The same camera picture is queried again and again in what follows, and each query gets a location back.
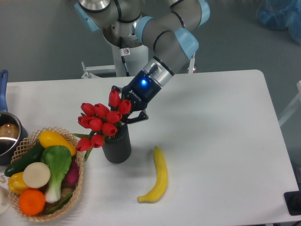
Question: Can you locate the dark green cucumber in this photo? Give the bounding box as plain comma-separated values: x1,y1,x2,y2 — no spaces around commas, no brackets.
4,142,44,177

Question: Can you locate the yellow bell pepper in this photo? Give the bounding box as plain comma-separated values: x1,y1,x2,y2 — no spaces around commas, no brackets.
8,172,29,194

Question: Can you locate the green chili pepper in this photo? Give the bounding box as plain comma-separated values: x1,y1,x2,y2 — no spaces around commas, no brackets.
44,193,73,215

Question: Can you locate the green bok choy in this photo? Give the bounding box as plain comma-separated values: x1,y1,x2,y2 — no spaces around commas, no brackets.
41,145,71,203

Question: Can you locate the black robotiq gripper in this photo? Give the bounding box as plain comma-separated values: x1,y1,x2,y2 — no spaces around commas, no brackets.
109,70,161,124

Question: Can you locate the blue plastic bag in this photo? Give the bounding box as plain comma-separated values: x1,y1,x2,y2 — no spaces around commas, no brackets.
256,0,301,44

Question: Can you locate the purple sweet potato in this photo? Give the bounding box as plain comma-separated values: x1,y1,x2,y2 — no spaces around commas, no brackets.
64,160,79,186

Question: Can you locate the yellow squash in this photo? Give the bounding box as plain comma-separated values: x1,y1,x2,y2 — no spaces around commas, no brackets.
39,130,76,156

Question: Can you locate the blue handled saucepan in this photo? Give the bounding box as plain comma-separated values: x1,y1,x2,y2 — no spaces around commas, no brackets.
0,70,28,165

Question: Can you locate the white garlic piece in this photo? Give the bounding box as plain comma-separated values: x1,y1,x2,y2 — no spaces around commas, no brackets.
0,176,6,183

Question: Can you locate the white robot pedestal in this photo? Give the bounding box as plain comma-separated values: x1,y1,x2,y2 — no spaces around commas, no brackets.
81,44,149,79

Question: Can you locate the black device at table edge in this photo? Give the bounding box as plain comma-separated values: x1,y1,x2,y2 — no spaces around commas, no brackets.
284,191,301,216

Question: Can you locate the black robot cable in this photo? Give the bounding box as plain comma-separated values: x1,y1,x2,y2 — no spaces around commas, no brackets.
119,36,130,77

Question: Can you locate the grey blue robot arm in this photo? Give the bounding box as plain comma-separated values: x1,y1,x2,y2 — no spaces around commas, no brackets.
74,0,210,124

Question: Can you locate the dark grey ribbed vase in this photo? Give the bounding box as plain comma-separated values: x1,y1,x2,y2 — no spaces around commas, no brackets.
102,124,132,163

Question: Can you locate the yellow banana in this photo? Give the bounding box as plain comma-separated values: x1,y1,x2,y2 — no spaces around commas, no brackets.
137,146,168,203

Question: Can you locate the orange fruit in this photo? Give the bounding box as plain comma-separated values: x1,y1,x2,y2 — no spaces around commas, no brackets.
18,189,46,216

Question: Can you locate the red tulip bouquet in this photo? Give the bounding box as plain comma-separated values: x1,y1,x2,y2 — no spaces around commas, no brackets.
74,92,131,161

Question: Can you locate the white frame at right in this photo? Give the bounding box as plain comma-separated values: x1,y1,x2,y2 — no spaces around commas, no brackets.
278,81,301,127

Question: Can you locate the woven bamboo basket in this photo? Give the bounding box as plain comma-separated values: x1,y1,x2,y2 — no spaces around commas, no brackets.
8,127,84,222

